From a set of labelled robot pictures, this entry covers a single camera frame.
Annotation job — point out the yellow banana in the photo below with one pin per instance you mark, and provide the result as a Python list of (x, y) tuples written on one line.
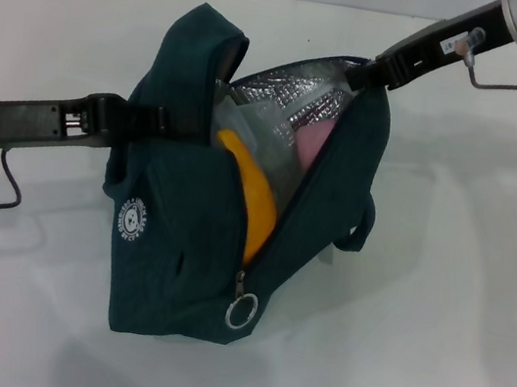
[(257, 203)]

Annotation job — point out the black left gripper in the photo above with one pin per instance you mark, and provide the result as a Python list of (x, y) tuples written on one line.
[(12, 120)]

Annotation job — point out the dark teal insulated bag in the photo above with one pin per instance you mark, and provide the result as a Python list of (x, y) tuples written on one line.
[(171, 238)]

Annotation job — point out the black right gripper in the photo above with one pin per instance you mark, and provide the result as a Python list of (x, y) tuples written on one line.
[(443, 40)]

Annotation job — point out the clear plastic inner pouch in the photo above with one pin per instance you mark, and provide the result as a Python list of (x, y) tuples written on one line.
[(245, 122)]

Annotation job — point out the pink ball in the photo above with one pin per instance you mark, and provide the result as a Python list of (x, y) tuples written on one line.
[(311, 143)]

